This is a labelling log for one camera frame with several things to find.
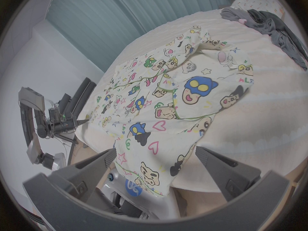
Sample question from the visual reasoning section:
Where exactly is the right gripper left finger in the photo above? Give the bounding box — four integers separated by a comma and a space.
50, 149, 117, 204

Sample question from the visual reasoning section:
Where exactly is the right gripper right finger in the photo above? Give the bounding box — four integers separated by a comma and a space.
195, 146, 262, 203

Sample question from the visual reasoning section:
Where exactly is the white printed pyjama top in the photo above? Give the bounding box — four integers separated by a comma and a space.
85, 26, 255, 197

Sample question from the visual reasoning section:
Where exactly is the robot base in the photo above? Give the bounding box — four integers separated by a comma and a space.
96, 170, 180, 222

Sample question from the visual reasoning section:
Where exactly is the bed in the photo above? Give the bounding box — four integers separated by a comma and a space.
75, 5, 308, 206

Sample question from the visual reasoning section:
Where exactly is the pile of clothes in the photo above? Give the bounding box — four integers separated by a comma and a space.
220, 7, 308, 72

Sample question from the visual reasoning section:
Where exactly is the blue-green curtain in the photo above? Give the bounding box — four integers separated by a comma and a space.
46, 0, 235, 75

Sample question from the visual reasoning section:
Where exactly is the white printed pillow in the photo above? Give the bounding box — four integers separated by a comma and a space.
231, 0, 286, 19

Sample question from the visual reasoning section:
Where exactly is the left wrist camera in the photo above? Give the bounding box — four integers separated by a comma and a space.
49, 107, 61, 123

